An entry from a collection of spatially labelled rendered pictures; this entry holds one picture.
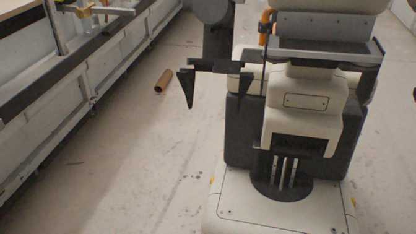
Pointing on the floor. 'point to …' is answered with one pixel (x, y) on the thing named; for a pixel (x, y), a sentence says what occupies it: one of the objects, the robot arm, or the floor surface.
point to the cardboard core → (163, 81)
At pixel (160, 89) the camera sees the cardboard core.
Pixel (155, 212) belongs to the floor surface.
